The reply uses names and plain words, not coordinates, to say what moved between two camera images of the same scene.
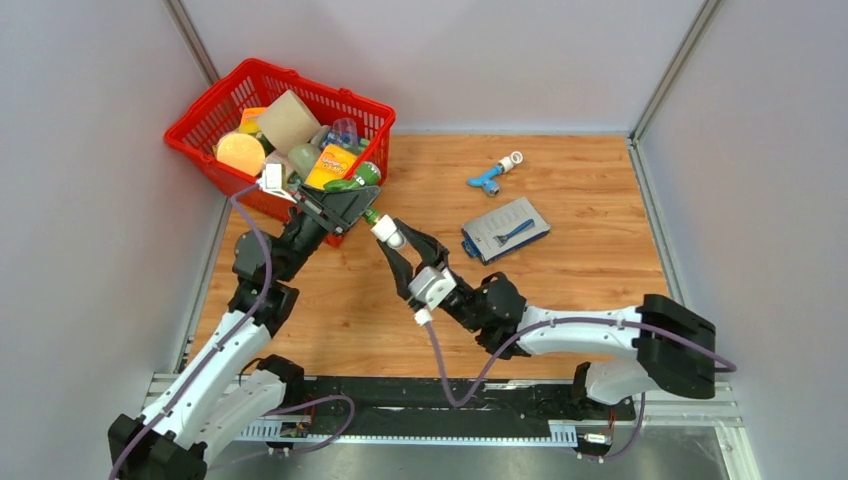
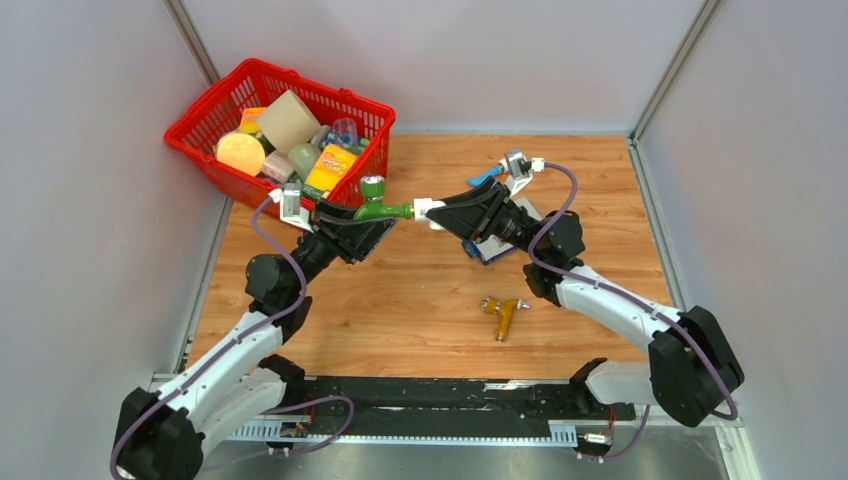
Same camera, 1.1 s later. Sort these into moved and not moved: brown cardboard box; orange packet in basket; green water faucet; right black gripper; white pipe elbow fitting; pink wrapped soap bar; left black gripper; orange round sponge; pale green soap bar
Moved: white pipe elbow fitting; green water faucet; left black gripper; right black gripper
Not moved: orange round sponge; orange packet in basket; pink wrapped soap bar; brown cardboard box; pale green soap bar
